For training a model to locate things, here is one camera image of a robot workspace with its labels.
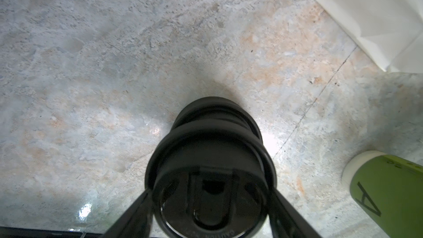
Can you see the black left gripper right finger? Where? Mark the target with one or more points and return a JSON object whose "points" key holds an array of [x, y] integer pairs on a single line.
{"points": [[285, 220]]}

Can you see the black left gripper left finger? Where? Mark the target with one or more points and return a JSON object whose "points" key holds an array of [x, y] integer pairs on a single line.
{"points": [[136, 221]]}

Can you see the black cup lid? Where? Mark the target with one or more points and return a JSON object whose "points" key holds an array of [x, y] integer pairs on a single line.
{"points": [[210, 179]]}

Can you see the green paper cup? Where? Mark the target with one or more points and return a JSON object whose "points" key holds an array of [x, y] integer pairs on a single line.
{"points": [[389, 189]]}

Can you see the stack of black cup lids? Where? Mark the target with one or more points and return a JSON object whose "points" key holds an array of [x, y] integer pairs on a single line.
{"points": [[217, 108]]}

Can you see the white green paper bag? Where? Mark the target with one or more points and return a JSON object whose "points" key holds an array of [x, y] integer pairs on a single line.
{"points": [[390, 32]]}

